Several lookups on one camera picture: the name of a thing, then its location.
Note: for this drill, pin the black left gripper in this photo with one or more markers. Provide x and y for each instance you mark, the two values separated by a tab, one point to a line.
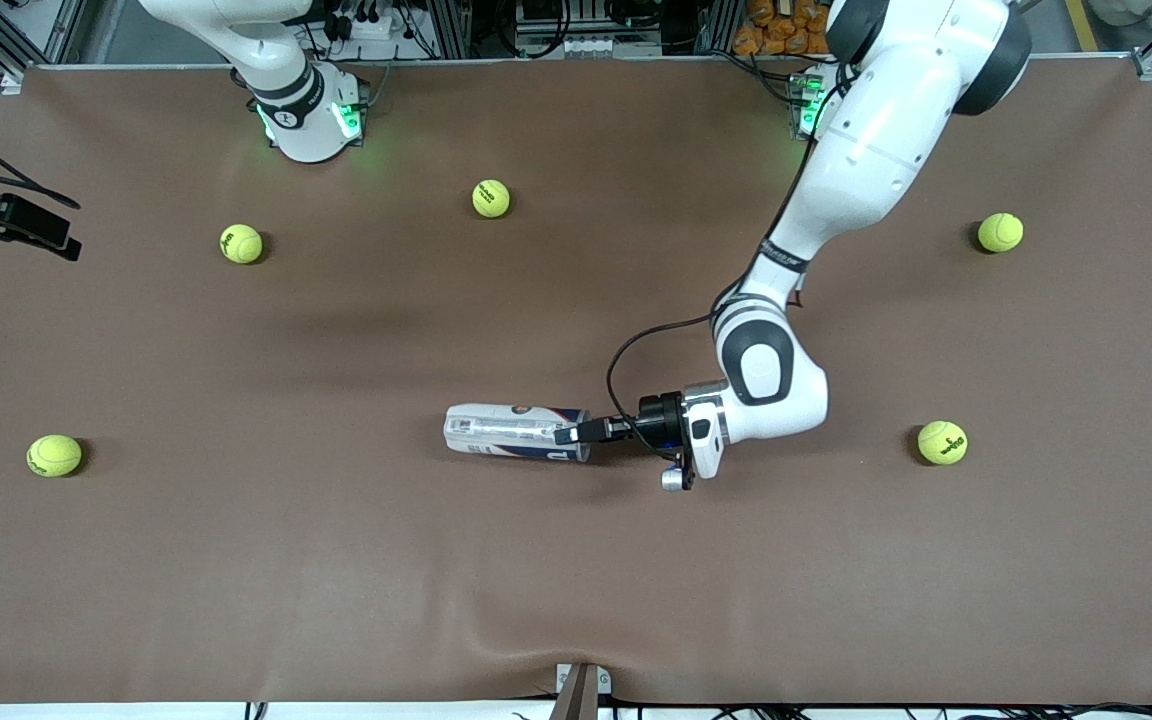
658	420

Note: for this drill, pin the white blue tennis ball can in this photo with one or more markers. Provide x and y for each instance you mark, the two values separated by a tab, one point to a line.
506	432

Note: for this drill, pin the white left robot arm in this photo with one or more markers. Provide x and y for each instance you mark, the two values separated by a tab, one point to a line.
866	150

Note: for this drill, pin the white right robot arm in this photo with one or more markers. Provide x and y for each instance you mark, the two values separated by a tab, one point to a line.
301	110

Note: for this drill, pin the yellow tennis ball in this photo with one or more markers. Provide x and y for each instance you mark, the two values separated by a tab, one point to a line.
942	442
491	198
1000	232
241	243
54	455

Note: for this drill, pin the brown table mat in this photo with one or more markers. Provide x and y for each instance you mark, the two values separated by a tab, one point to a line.
336	550

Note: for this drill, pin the white power strip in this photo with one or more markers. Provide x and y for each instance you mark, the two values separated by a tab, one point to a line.
364	24

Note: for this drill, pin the white connector block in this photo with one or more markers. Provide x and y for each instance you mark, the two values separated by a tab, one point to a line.
581	46

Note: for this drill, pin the orange snack bag pile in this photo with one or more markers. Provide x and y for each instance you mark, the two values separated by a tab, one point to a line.
781	28

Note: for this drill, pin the metal table edge bracket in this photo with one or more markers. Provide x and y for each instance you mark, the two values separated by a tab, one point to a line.
582	690

